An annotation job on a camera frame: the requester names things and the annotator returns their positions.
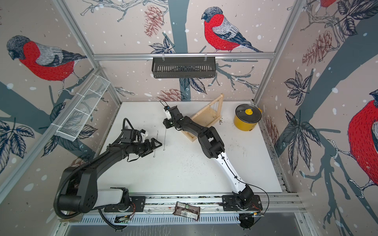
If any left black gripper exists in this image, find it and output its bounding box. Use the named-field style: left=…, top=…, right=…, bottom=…
left=131, top=138, right=162, bottom=156

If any wooden jewelry display stand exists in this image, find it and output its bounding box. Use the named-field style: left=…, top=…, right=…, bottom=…
left=191, top=93, right=224, bottom=127

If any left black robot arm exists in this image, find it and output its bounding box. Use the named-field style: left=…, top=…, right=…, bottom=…
left=53, top=118, right=162, bottom=219

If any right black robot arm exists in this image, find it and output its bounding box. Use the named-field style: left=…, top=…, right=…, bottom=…
left=163, top=105, right=257, bottom=210

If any dark snack wrapper packet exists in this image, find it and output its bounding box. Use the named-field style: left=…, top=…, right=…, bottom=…
left=173, top=202, right=201, bottom=221

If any small electronics board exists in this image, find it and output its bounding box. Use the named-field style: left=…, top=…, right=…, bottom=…
left=114, top=215, right=131, bottom=224

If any yellow pot with black lid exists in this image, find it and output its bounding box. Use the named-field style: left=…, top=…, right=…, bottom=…
left=234, top=104, right=262, bottom=131

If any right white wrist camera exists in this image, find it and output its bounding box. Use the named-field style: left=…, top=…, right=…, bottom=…
left=164, top=106, right=171, bottom=120

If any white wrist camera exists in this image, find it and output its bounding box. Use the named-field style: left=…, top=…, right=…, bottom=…
left=164, top=106, right=171, bottom=120
left=140, top=129, right=148, bottom=143

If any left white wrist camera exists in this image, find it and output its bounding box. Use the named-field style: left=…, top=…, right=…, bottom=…
left=140, top=129, right=148, bottom=143

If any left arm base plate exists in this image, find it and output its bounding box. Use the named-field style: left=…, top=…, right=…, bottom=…
left=104, top=196, right=146, bottom=213

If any black hanging wire basket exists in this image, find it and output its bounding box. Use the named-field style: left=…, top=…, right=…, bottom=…
left=152, top=57, right=216, bottom=79

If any white mesh wall shelf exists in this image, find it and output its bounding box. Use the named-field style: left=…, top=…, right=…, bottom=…
left=55, top=75, right=110, bottom=141

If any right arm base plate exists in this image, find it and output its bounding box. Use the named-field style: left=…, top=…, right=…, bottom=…
left=220, top=195, right=263, bottom=211

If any black round fixture under rail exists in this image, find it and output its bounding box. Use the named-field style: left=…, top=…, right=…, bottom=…
left=238, top=214, right=255, bottom=230

